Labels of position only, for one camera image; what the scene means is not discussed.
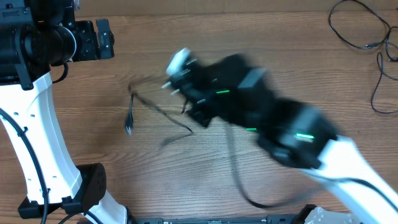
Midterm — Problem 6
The black thin USB cable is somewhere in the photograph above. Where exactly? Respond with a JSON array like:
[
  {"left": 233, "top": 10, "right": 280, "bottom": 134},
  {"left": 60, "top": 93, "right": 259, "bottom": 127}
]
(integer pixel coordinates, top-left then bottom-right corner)
[{"left": 124, "top": 76, "right": 194, "bottom": 150}]

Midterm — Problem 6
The black micro USB cable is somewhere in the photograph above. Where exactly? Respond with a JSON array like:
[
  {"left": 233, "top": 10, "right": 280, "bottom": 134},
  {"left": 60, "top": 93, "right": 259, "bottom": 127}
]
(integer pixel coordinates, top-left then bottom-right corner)
[{"left": 328, "top": 0, "right": 398, "bottom": 63}]

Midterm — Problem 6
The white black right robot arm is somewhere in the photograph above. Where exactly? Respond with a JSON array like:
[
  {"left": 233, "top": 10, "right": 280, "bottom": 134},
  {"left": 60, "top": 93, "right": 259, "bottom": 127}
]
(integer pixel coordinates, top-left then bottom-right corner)
[{"left": 166, "top": 48, "right": 397, "bottom": 223}]

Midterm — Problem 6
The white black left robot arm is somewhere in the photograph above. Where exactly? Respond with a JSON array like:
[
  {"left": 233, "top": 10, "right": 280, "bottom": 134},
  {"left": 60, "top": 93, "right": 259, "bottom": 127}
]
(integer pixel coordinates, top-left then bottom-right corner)
[{"left": 1, "top": 0, "right": 134, "bottom": 223}]

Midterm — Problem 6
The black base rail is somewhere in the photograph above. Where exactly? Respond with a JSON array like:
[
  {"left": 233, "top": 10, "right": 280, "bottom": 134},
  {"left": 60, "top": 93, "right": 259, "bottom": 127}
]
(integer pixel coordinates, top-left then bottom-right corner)
[{"left": 135, "top": 214, "right": 296, "bottom": 224}]

